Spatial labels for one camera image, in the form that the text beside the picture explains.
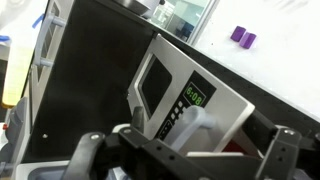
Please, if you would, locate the light wooden table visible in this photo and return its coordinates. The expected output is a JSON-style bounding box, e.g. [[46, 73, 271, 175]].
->
[[1, 43, 34, 108]]

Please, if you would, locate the shallow metal bowl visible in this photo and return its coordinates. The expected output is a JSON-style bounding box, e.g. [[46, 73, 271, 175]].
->
[[113, 0, 161, 19]]

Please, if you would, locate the toy microwave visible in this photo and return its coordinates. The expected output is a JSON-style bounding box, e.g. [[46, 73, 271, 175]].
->
[[128, 33, 256, 158]]

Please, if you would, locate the fridge door with water dispenser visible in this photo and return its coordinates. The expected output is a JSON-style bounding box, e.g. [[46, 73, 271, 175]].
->
[[0, 96, 29, 168]]

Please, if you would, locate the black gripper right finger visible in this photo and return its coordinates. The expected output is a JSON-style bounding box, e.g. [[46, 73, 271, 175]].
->
[[243, 111, 320, 180]]

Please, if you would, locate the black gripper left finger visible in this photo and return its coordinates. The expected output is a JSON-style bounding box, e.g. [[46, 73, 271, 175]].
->
[[63, 106, 214, 180]]

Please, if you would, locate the whiteboard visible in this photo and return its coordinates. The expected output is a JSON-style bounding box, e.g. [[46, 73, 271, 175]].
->
[[193, 0, 320, 121]]

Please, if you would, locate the white panel board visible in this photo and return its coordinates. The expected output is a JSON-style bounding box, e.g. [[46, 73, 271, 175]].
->
[[0, 0, 51, 48]]

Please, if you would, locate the purple block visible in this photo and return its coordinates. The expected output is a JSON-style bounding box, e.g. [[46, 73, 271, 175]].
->
[[230, 25, 247, 43], [239, 32, 258, 50]]

